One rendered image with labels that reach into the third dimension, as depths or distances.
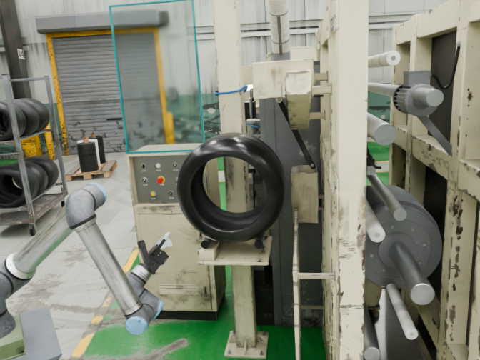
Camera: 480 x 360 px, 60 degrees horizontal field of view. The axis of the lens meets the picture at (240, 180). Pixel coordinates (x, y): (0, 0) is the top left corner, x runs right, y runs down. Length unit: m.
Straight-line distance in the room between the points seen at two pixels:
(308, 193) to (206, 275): 1.08
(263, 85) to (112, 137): 10.03
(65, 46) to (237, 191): 9.79
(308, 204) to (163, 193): 1.09
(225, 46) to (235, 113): 0.36
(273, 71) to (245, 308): 1.58
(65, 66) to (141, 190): 9.05
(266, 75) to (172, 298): 1.99
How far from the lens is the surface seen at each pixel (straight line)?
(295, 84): 1.60
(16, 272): 2.22
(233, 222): 2.37
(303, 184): 2.32
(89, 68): 11.65
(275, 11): 2.71
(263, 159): 2.00
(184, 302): 3.18
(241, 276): 2.63
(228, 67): 2.35
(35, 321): 2.42
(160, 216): 2.94
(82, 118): 11.77
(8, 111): 5.39
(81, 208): 1.81
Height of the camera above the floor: 1.72
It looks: 14 degrees down
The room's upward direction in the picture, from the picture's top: 3 degrees counter-clockwise
